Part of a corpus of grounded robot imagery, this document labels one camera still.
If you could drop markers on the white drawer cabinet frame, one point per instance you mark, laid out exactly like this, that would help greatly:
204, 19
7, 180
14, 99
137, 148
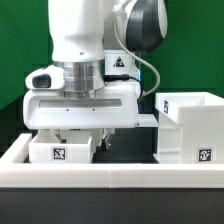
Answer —
190, 128

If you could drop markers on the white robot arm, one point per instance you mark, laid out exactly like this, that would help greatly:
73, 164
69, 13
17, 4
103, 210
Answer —
86, 93

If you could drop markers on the white marker sheet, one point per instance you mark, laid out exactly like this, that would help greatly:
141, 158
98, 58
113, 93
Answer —
147, 120

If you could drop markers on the white U-shaped fence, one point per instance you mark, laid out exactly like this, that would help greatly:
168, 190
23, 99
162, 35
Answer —
15, 172

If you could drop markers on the white front drawer box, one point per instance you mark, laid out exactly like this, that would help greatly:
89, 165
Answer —
79, 149

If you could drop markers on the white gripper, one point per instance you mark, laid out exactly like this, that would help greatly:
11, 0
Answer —
114, 106

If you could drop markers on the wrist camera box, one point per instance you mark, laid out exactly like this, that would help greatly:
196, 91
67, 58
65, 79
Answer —
50, 77

